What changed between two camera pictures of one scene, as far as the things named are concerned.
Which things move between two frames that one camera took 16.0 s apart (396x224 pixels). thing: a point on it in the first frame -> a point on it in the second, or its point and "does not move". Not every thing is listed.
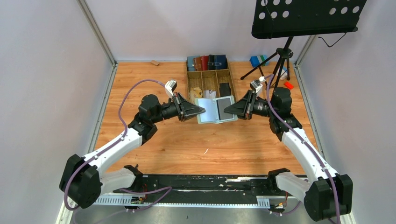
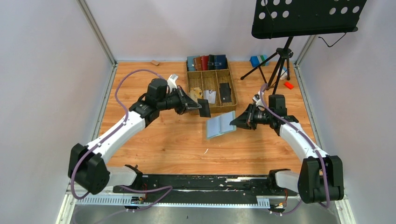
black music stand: (281, 19) does not move
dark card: (222, 104) -> (204, 111)
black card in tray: (224, 89) does not move
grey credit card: (207, 94) does not move
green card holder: (210, 116) -> (220, 125)
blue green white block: (256, 60) does not move
